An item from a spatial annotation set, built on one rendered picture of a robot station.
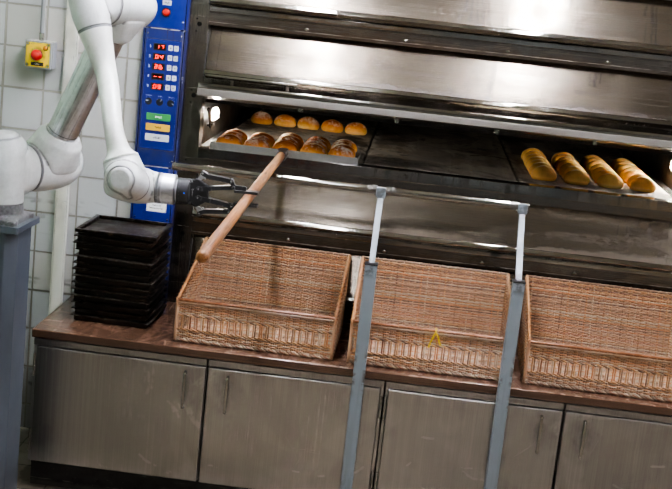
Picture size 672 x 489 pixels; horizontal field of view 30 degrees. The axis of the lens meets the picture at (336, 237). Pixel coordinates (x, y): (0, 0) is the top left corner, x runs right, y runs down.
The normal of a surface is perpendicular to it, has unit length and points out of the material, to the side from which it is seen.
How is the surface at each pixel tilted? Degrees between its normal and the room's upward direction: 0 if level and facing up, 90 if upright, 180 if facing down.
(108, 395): 90
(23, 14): 90
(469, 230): 70
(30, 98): 90
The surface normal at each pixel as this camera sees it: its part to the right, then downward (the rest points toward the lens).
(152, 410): -0.07, 0.19
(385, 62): -0.04, -0.15
